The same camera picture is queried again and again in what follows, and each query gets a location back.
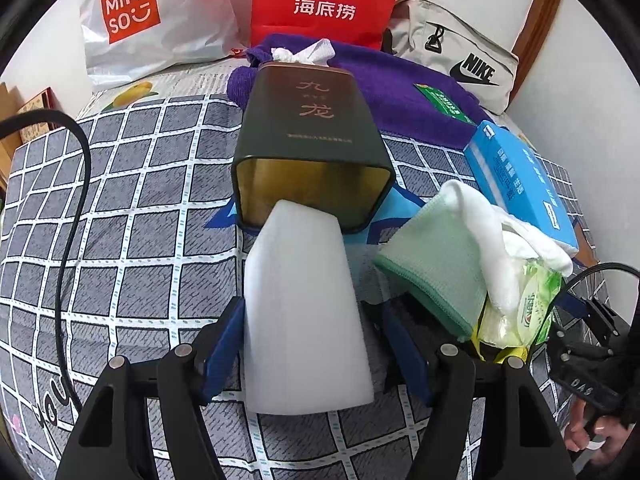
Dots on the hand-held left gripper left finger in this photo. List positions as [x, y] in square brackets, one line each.
[222, 355]

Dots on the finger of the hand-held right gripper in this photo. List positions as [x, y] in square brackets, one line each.
[600, 322]

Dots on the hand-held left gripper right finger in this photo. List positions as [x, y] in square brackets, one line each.
[400, 345]

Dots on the yellow black pouch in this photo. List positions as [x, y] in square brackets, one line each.
[482, 345]

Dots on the white foam sponge block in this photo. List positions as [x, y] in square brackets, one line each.
[300, 310]

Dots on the green microfibre cloth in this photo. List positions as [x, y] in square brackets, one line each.
[430, 260]

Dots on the white cloth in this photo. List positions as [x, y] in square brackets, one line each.
[500, 240]

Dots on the dark green tin box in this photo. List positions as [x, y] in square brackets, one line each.
[310, 130]

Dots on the person's right hand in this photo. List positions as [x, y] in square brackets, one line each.
[580, 435]

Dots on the green wet wipes pack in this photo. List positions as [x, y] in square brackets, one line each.
[530, 305]

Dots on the blue tissue pack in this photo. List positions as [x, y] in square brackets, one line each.
[520, 180]

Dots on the grey checked bed sheet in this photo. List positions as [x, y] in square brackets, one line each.
[150, 185]

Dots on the small green packet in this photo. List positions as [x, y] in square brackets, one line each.
[442, 102]

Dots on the purple towel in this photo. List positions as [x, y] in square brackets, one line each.
[390, 90]

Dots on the fruit print cloth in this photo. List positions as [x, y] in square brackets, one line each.
[200, 85]

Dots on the wooden headboard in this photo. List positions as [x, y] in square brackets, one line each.
[542, 25]

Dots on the white crumpled tissue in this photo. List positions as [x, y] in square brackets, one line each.
[320, 52]

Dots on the cardboard boxes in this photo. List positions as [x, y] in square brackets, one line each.
[35, 107]

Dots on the beige zip bag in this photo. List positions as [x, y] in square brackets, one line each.
[415, 25]

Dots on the white plastic shopping bag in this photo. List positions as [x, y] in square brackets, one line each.
[190, 20]

